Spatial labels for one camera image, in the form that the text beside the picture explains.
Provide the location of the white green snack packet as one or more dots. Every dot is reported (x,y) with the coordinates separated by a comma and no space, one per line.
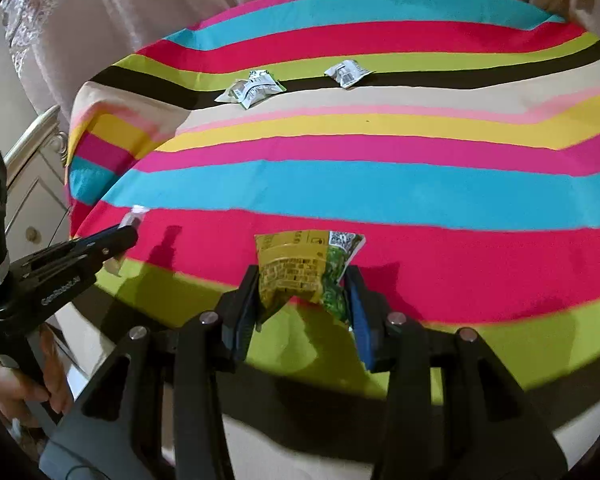
(252,91)
(347,74)

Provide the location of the yellow green snack packet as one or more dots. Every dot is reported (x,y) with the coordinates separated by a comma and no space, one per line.
(300,270)

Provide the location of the white lace curtain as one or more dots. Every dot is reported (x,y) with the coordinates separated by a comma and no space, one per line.
(40,5)

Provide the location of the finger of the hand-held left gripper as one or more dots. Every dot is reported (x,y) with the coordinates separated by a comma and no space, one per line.
(95,249)

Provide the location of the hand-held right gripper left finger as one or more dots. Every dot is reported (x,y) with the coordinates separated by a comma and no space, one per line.
(242,332)

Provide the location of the striped colourful blanket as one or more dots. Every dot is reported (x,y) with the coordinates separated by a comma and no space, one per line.
(360,180)

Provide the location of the clear cracker packet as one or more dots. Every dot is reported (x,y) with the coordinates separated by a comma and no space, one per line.
(130,220)

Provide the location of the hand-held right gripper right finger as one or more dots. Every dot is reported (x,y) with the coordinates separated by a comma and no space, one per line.
(362,332)

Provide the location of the person's left hand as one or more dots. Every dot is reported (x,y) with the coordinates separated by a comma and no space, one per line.
(15,390)

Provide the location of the white cabinet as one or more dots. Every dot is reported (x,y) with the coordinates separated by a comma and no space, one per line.
(35,195)

